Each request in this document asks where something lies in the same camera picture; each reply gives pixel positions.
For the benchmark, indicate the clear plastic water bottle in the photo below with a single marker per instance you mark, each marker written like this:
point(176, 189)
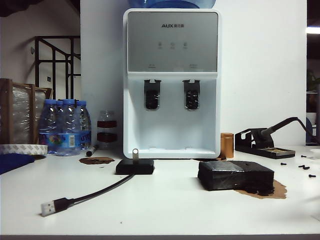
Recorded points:
point(83, 125)
point(47, 125)
point(59, 106)

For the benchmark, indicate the water bottle with barcode label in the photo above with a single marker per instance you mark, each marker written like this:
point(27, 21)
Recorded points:
point(68, 125)

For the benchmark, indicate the wooden frame with plastic wrap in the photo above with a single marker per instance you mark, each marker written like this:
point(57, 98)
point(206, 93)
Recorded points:
point(31, 112)

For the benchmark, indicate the white water dispenser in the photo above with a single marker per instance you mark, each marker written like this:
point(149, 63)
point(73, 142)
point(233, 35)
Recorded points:
point(172, 37)

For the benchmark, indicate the white ceiling light strip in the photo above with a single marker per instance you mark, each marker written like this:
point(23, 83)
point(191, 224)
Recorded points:
point(313, 29)

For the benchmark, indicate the black metal railing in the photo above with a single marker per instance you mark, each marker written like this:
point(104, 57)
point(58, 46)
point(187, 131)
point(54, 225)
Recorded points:
point(37, 62)

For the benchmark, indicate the blue cloth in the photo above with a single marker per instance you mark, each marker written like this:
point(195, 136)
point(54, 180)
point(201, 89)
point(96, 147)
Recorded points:
point(12, 162)

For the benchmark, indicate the white tape roll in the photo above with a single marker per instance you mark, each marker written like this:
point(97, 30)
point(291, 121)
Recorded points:
point(25, 149)

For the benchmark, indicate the black dispenser tap lever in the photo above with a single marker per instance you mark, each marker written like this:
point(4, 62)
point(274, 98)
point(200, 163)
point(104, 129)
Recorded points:
point(151, 95)
point(191, 97)

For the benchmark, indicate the black marker pen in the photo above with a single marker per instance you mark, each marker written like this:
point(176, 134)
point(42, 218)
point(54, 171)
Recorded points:
point(89, 152)

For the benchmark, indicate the black USB hub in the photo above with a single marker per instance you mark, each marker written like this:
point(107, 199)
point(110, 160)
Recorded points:
point(135, 168)

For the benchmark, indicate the black sponge block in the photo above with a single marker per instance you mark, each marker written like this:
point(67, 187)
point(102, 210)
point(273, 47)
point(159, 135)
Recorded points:
point(225, 177)

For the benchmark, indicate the silver USB flash drive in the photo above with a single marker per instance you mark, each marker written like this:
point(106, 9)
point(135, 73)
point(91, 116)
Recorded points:
point(135, 153)

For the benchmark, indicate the dark clothed person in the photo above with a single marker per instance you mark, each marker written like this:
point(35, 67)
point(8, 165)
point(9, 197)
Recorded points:
point(12, 6)

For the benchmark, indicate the clear bottle with red bands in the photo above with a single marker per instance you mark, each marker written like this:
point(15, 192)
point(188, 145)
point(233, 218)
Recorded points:
point(106, 125)

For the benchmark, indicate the white backdrop board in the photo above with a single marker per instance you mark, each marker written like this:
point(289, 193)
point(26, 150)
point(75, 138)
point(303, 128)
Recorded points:
point(250, 62)

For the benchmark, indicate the black soldering iron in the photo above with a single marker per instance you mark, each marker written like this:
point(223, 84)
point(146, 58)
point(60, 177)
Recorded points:
point(280, 124)

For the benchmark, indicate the copper metal tin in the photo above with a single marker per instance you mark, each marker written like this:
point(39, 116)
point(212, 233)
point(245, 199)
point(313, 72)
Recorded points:
point(227, 146)

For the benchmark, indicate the black soldering iron stand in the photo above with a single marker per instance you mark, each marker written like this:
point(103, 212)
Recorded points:
point(266, 144)

